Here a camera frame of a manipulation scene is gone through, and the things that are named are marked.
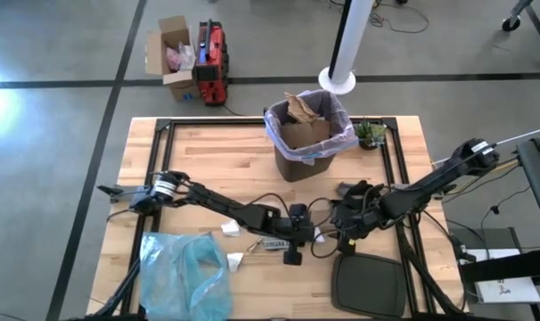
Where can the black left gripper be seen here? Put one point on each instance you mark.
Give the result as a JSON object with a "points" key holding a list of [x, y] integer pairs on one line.
{"points": [[296, 238]]}

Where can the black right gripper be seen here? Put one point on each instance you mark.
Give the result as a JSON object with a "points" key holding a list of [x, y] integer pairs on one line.
{"points": [[359, 218]]}

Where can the white printed label packet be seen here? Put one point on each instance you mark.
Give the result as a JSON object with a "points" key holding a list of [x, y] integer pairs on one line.
{"points": [[275, 245]]}

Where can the small metallic object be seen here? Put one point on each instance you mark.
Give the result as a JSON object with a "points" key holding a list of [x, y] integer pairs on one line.
{"points": [[254, 245]]}

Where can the brown cardboard piece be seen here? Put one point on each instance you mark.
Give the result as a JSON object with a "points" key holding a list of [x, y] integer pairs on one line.
{"points": [[305, 134]]}

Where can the light blue trash bag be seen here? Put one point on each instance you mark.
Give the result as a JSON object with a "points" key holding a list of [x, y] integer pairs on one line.
{"points": [[172, 285]]}

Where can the brown paper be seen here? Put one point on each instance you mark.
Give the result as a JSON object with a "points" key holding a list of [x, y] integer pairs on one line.
{"points": [[301, 109]]}

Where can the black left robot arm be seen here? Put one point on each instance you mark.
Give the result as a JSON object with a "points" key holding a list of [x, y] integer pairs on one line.
{"points": [[216, 203]]}

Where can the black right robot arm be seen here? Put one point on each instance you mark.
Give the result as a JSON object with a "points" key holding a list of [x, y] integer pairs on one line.
{"points": [[430, 183]]}

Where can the dark plastic trash bin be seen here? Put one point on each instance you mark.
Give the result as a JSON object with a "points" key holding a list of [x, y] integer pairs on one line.
{"points": [[303, 169]]}

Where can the dark grey bin lid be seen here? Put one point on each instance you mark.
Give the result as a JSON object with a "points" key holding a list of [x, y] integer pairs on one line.
{"points": [[368, 285]]}

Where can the black work glove grey cuff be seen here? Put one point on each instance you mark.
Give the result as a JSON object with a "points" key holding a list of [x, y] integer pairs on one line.
{"points": [[346, 189]]}

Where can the small potted succulent plant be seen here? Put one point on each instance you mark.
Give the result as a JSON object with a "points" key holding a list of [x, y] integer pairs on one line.
{"points": [[368, 134]]}

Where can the black beam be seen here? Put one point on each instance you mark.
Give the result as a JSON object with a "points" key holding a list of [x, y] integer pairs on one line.
{"points": [[510, 266]]}

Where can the white paper sheet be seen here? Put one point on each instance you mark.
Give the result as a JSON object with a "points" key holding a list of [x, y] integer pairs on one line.
{"points": [[506, 292]]}

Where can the black side table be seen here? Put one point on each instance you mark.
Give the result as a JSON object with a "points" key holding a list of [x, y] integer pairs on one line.
{"points": [[539, 178]]}

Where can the open cardboard box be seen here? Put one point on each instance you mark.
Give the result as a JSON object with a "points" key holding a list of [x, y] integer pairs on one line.
{"points": [[181, 84]]}

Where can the red and black toolbox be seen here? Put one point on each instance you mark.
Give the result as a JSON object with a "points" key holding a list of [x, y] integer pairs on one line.
{"points": [[212, 67]]}

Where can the white round pillar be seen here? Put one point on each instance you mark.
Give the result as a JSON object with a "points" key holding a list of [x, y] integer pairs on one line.
{"points": [[350, 40]]}

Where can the clear pink plastic packaging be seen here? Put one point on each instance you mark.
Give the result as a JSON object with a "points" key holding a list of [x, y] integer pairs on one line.
{"points": [[176, 58]]}

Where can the black caster wheel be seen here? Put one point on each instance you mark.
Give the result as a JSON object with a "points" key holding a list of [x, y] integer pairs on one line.
{"points": [[512, 24]]}

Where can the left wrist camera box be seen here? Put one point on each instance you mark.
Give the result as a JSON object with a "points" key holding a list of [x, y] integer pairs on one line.
{"points": [[301, 215]]}

